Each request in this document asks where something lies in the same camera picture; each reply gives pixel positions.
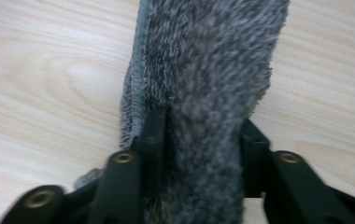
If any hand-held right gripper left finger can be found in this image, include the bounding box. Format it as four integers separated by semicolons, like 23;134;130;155
87;106;171;224

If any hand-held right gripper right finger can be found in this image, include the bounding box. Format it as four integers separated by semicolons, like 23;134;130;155
238;119;355;224

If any grey fluffy cloth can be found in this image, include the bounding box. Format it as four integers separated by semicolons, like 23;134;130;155
73;0;291;224

